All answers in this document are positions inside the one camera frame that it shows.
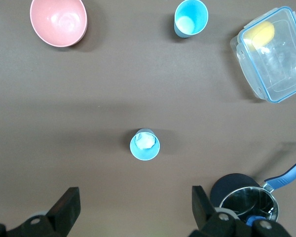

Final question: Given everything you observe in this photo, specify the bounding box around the brown table cover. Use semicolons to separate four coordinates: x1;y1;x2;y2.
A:
0;0;296;237

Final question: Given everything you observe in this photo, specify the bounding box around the blue plastic cup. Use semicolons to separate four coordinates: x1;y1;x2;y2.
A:
129;128;161;161
173;0;209;39

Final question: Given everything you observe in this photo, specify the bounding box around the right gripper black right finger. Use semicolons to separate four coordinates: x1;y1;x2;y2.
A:
188;185;292;237

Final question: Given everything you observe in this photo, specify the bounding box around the pink bowl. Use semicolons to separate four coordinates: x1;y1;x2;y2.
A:
30;0;88;47

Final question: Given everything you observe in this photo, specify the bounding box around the clear container with blue seal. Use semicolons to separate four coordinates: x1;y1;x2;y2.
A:
230;6;296;104

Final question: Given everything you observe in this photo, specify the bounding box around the yellow round food piece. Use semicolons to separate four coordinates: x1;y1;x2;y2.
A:
244;21;276;49

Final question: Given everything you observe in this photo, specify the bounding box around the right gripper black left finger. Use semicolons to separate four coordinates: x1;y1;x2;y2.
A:
4;187;81;237

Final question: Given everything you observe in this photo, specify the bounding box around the glass lid with blue knob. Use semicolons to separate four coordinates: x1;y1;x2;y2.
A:
219;187;279;227

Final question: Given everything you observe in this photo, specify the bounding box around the black saucepan with blue handle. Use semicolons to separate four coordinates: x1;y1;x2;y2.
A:
210;155;296;224

